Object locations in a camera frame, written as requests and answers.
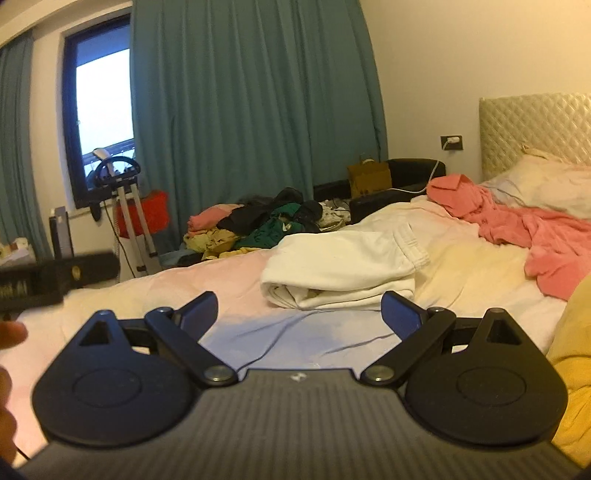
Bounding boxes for white sweatpants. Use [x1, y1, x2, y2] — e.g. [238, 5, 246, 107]
[260, 225, 431, 311]

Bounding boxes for narrow teal curtain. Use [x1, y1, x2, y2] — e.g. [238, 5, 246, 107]
[0, 30, 54, 261]

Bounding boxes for folded pink clothes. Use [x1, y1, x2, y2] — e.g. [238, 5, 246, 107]
[187, 204, 243, 234]

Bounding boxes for red bag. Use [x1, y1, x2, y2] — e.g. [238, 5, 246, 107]
[115, 190, 170, 239]

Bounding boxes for crumpled yellow clothes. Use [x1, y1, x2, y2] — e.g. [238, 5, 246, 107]
[183, 228, 262, 260]

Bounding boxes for yellow cloth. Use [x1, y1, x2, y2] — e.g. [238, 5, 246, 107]
[547, 274, 591, 467]

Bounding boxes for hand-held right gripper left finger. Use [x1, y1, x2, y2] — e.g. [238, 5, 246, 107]
[69, 291, 239, 388]

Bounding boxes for white patterned cloth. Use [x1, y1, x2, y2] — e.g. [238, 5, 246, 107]
[318, 203, 354, 232]

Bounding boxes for black flat panel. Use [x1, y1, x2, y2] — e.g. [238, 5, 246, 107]
[48, 206, 75, 260]

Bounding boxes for black clothes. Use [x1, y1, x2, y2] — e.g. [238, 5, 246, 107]
[217, 187, 324, 234]

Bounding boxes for white charger cable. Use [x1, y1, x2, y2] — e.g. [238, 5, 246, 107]
[390, 143, 451, 193]

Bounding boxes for pale paper clutter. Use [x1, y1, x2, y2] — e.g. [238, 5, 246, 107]
[0, 237, 38, 268]

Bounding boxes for pink cloth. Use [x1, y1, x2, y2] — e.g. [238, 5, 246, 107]
[426, 174, 591, 302]

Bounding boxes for person's left hand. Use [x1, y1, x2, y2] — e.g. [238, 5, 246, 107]
[0, 320, 27, 462]

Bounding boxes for green garment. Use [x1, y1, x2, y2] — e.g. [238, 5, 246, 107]
[233, 203, 319, 250]

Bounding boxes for pale pillow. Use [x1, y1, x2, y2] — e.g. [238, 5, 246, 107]
[480, 144, 591, 220]

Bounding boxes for wide teal curtain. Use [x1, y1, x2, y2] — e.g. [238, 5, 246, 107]
[130, 0, 389, 259]

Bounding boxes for black sofa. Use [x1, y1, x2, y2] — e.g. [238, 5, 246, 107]
[314, 158, 446, 224]

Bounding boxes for quilted cream headboard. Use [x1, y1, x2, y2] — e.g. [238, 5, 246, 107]
[479, 92, 591, 183]

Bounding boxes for brown bag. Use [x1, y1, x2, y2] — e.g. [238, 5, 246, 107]
[347, 154, 393, 199]

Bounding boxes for bed with pale sheet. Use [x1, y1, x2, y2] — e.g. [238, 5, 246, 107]
[0, 191, 591, 457]

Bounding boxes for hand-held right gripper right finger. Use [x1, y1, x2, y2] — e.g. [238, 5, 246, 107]
[359, 291, 532, 388]

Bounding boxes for white framed exercise machine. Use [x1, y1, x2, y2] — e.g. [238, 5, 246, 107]
[90, 148, 162, 278]

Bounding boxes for dark framed window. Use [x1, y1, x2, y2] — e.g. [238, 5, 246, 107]
[62, 14, 137, 209]

